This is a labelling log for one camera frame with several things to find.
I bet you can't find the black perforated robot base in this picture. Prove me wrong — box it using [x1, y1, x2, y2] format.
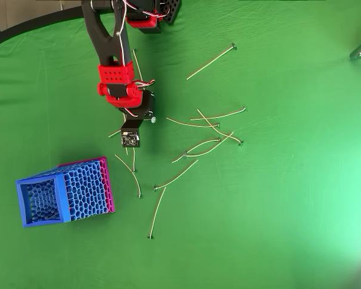
[159, 0, 182, 25]

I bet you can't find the blue and pink lattice basket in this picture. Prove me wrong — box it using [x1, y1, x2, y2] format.
[15, 156, 116, 229]

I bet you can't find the green table cloth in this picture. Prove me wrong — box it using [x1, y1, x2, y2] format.
[0, 0, 361, 289]

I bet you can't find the red white servo cable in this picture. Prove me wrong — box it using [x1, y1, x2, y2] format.
[114, 0, 131, 66]
[131, 78, 156, 90]

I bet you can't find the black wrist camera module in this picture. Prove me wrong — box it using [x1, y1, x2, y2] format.
[120, 119, 142, 148]

